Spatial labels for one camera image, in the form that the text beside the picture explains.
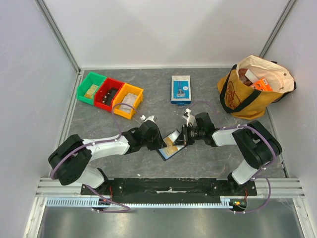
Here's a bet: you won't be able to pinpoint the gold VIP card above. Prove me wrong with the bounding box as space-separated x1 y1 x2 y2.
160 146 178 158
163 137 173 147

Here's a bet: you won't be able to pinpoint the black card holder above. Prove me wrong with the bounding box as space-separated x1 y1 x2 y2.
157 130 185 161

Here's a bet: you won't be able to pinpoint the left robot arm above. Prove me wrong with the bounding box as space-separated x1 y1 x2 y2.
48 120 166 195

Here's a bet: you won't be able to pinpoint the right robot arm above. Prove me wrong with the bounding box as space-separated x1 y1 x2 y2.
173 112 282 195

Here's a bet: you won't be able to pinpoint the yellow plastic bin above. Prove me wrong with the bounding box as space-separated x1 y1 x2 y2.
112 83 144 119

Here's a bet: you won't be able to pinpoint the plastic bags in yellow bin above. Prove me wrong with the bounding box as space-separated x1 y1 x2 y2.
119 93 137 113

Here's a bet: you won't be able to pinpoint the blue white box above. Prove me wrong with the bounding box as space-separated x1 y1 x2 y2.
170 75 192 106

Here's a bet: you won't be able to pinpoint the yellow canvas tote bag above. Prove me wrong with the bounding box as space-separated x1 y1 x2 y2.
217 55 296 120

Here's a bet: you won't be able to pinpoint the black parts in red bin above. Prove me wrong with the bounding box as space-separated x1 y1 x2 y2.
102 88 118 106

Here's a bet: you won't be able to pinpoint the red plastic bin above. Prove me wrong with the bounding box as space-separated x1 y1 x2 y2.
94 77 124 112

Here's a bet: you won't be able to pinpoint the tan blocks in green bin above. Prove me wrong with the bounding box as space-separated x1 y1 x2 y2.
84 84 99 99

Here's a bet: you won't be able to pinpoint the orange box in bag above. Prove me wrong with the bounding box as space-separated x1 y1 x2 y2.
250 78 273 92

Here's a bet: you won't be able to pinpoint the green plastic bin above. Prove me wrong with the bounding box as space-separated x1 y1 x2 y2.
76 72 106 105

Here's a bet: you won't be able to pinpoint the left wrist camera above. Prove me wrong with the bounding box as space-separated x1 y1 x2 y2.
140 115 156 123

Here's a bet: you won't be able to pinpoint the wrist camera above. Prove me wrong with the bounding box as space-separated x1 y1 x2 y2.
140 115 156 123
182 108 195 126

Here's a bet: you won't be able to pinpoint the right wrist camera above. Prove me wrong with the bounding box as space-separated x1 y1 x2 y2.
182 108 195 126

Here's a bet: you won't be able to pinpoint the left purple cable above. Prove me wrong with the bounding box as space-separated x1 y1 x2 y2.
49 102 147 214

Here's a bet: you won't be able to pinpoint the purple cable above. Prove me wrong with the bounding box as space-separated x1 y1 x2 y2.
49 102 147 214
188 100 279 215

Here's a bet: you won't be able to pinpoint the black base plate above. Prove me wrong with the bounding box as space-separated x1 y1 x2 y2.
96 178 257 204

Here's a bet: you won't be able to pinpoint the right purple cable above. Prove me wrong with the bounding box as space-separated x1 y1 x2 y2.
188 100 279 215

